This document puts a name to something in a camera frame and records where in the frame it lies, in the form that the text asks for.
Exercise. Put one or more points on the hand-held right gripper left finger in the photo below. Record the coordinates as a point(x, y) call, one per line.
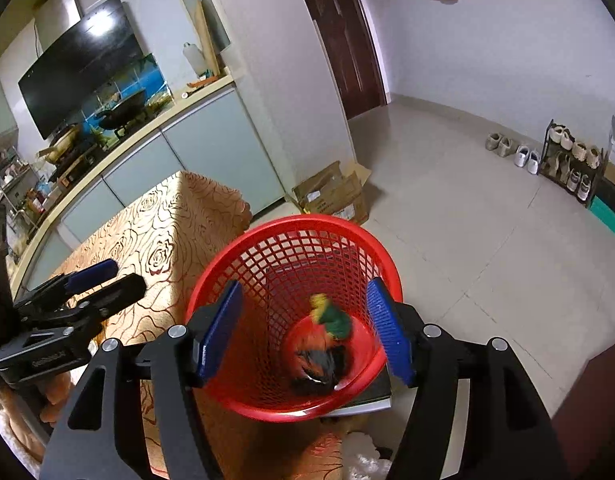
point(220, 330)

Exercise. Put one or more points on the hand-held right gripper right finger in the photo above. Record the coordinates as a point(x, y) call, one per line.
point(387, 330)

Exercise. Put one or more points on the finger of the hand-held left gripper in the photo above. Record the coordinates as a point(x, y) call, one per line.
point(94, 272)
point(122, 295)

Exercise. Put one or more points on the green and yellow wrapper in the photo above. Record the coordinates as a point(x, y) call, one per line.
point(337, 322)

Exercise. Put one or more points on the orange and black wrapper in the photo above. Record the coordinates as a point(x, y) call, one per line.
point(312, 360)

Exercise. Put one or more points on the red plastic mesh basket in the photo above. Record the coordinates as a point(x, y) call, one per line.
point(287, 270)

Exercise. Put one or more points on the person's left hand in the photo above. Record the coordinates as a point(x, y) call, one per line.
point(57, 397)

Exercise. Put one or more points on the black square stool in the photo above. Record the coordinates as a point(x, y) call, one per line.
point(377, 390)

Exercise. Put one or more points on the orange rose-pattern tablecloth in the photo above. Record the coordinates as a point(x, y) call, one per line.
point(152, 240)

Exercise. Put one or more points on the black gas stove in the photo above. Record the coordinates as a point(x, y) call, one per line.
point(77, 160)

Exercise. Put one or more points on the metal spice rack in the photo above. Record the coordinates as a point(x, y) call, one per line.
point(12, 175)

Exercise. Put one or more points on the white fluffy cushion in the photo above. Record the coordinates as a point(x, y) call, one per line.
point(360, 460)

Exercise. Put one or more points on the yellow clay pot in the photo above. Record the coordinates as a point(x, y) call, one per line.
point(62, 142)

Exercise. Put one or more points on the orange rose-pattern cushion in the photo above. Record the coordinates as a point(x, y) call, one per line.
point(325, 457)

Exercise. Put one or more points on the open cardboard box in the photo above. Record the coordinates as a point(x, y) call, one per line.
point(332, 195)

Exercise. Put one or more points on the black wok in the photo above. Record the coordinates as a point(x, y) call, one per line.
point(119, 112)

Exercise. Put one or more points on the pale green kitchen cabinets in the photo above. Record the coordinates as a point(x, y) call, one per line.
point(212, 135)

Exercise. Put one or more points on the black range hood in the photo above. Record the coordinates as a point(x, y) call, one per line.
point(82, 65)

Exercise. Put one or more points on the beige shoe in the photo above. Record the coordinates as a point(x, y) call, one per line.
point(493, 141)
point(505, 146)

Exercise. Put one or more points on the orange kitchen tool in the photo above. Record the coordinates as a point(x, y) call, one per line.
point(202, 82)

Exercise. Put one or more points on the white shoe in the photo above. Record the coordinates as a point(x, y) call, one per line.
point(533, 162)
point(521, 156)

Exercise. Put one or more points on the dark brown wooden furniture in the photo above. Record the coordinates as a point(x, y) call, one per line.
point(592, 410)

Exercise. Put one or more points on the dark shoe rack with shoes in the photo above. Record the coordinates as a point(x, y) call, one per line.
point(562, 160)

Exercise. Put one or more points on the stack of shoe boxes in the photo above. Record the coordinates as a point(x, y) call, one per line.
point(607, 212)

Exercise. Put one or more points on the wooden cutting board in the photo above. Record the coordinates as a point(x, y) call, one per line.
point(207, 35)

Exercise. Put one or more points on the dark wooden door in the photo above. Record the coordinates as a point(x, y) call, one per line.
point(342, 35)

